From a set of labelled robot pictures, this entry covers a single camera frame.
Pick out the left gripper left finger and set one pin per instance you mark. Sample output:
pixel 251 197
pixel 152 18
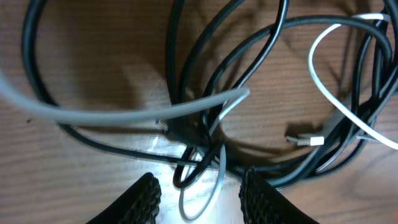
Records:
pixel 139 204

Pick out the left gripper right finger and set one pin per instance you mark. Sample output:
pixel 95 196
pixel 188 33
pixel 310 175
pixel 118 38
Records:
pixel 263 204

